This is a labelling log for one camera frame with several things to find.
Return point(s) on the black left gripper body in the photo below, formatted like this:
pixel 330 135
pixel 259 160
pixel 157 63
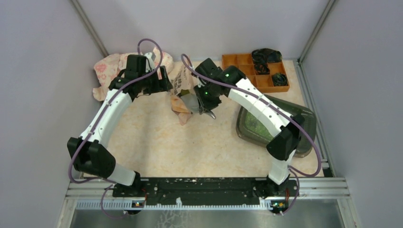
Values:
pixel 153 83

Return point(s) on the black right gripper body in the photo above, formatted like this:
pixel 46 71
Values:
pixel 208 98

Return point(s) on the grey metal scoop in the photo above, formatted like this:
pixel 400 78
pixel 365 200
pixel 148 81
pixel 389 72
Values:
pixel 192 104

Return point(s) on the orange cat litter bag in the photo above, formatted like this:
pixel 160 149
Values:
pixel 183 83

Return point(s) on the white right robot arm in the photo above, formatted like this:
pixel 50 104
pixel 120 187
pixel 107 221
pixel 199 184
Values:
pixel 231 82

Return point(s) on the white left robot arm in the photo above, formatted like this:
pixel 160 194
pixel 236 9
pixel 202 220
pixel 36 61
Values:
pixel 88 152

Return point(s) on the dark green litter box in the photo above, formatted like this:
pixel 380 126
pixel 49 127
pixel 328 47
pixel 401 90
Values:
pixel 250 129

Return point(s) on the pink patterned cloth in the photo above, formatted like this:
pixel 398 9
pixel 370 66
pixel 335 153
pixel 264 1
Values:
pixel 108 68

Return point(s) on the orange compartment tray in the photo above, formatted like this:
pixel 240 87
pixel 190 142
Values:
pixel 270 78

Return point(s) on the dark cloth on tray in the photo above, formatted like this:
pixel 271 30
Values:
pixel 261 58

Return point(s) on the small dark cloth ball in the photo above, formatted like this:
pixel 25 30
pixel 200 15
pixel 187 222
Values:
pixel 279 79

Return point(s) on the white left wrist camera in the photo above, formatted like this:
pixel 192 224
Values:
pixel 150 57

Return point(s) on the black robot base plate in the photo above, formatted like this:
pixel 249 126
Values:
pixel 210 193

